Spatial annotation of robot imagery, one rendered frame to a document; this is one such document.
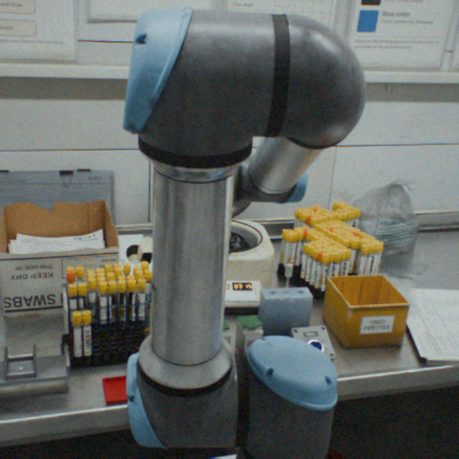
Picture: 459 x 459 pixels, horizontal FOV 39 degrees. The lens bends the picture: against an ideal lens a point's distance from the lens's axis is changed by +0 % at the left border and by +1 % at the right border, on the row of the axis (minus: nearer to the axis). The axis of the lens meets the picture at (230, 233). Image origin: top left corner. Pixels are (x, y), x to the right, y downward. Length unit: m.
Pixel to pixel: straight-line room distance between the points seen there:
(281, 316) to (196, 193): 0.71
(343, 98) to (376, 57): 1.19
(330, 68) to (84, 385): 0.79
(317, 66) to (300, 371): 0.38
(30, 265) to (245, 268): 0.45
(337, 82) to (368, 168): 1.29
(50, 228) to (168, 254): 0.98
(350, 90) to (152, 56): 0.19
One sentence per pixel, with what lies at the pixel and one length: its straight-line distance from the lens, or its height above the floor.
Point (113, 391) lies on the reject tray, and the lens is 1.19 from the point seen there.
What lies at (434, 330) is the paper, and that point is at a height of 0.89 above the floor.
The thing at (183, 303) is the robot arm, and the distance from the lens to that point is 0.71.
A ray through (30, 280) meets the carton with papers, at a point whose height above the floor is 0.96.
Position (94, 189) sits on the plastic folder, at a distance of 1.66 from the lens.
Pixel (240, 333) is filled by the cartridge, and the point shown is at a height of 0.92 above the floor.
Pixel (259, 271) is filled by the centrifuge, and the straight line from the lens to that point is 1.44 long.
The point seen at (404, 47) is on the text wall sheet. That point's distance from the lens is 1.85.
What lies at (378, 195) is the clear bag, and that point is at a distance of 1.81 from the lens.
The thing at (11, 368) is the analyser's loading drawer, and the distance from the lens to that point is 1.20.
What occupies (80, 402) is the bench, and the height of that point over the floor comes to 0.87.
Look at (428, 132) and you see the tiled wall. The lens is 1.96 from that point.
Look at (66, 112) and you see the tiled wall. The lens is 1.63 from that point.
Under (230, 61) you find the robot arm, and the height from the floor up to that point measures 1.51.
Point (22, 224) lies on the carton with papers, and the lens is 1.64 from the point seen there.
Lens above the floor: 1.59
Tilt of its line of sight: 23 degrees down
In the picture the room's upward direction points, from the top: 4 degrees clockwise
